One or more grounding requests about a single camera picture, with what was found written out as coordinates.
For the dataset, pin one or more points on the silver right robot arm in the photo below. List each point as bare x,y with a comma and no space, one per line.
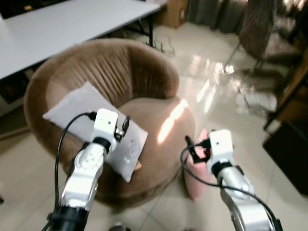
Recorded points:
238,185

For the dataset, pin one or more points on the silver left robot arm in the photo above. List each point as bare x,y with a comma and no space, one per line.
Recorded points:
85,168

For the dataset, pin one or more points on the small orange pillow corner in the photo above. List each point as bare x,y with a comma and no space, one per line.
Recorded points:
138,166

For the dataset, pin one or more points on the light grey rectangular pillow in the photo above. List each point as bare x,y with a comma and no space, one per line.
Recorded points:
77,108

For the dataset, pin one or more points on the brown round velvet sofa chair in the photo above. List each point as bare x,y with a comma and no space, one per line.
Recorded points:
144,72

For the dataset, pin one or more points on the black cabinet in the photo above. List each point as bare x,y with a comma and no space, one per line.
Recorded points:
288,154

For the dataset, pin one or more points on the black table leg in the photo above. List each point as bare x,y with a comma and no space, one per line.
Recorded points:
150,33

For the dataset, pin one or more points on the brown wooden shelf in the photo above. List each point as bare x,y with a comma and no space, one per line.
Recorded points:
294,103

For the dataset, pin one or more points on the white long table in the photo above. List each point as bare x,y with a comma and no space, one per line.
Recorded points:
62,29

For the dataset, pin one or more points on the brown cardboard box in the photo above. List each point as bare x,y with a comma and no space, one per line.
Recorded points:
174,12

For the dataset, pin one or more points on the brown wicker chair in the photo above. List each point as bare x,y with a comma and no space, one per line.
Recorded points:
262,29

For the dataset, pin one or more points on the grey curtain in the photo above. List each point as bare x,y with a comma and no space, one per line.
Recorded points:
216,12

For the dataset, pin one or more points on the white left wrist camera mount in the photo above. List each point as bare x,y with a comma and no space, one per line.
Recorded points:
105,122

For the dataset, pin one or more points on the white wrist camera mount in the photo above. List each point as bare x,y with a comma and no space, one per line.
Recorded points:
220,144
105,122

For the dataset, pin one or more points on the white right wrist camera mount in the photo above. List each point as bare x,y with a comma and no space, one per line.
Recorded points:
220,144

